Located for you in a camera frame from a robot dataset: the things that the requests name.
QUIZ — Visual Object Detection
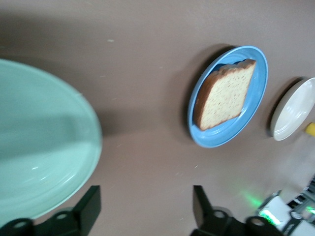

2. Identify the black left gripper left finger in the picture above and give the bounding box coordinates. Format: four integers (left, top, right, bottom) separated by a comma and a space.
0, 185, 101, 236

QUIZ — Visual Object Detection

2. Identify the blue round plate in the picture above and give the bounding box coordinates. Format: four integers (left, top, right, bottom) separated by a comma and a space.
188, 45, 269, 148

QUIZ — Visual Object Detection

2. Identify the brown bread slice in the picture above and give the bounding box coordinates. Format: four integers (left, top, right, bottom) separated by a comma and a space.
193, 59, 257, 132

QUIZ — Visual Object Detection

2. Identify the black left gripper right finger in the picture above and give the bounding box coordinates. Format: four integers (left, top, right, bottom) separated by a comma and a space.
191, 185, 284, 236

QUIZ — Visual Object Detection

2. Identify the beige round plate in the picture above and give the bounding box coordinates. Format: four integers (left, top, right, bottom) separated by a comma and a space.
269, 77, 315, 142

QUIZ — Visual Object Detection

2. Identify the green round plate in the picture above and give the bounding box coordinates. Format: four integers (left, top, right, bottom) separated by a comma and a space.
0, 58, 103, 220

